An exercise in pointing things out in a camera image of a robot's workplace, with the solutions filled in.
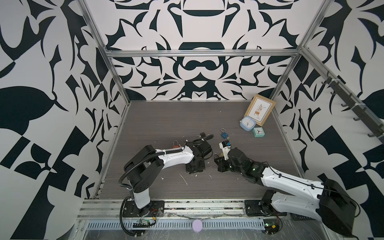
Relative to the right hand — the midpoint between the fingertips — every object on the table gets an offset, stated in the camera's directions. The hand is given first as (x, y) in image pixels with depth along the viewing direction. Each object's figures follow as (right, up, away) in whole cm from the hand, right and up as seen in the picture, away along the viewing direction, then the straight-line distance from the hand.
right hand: (214, 160), depth 81 cm
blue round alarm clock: (+26, +19, +23) cm, 40 cm away
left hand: (-6, -6, +5) cm, 10 cm away
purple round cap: (-9, -22, -17) cm, 30 cm away
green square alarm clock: (+33, +13, +21) cm, 41 cm away
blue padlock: (+10, +11, +20) cm, 25 cm away
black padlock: (-5, +11, +21) cm, 24 cm away
